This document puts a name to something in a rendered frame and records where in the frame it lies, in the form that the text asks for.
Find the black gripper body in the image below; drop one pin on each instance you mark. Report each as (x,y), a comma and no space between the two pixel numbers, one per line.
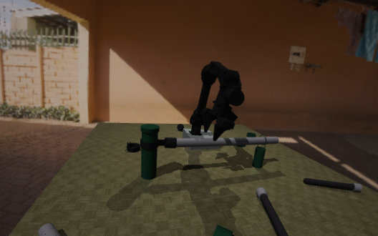
(219,113)

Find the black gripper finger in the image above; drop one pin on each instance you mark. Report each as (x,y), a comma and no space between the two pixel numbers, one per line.
(218,130)
(207,122)

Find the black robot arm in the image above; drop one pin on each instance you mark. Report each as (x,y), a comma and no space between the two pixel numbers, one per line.
(230,92)

